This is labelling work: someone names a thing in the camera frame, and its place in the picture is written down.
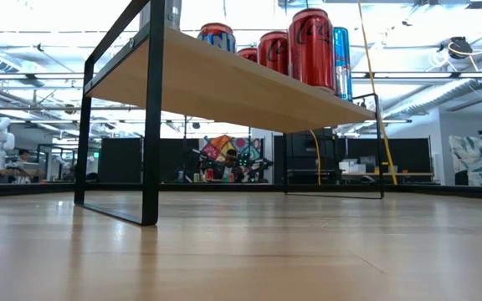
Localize red cola can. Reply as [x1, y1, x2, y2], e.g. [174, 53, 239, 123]
[257, 30, 291, 77]
[287, 8, 336, 91]
[235, 46, 261, 64]

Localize orange soda can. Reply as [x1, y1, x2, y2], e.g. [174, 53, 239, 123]
[197, 23, 237, 54]

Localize blue silver energy drink can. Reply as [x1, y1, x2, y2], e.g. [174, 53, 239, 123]
[332, 26, 354, 102]

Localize white slim can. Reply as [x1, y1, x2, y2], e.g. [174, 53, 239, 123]
[139, 0, 182, 33]

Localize wooden shelf black metal legs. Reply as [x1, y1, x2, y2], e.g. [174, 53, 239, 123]
[73, 0, 385, 227]

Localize colourful poster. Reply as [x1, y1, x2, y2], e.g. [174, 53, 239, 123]
[198, 134, 264, 184]

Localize black equipment rack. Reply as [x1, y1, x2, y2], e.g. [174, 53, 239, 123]
[285, 132, 341, 185]

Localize white box stack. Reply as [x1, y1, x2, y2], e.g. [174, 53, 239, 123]
[339, 157, 377, 176]

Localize black partition panel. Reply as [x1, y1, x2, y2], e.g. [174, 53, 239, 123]
[345, 137, 433, 175]
[97, 137, 144, 184]

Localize white teal patterned cloth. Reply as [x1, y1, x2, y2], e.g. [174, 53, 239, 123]
[449, 132, 482, 187]

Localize black ceiling-hung device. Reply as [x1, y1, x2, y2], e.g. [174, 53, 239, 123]
[448, 36, 474, 60]

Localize black aluminium table frame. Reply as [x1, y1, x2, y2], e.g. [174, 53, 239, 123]
[0, 181, 482, 201]

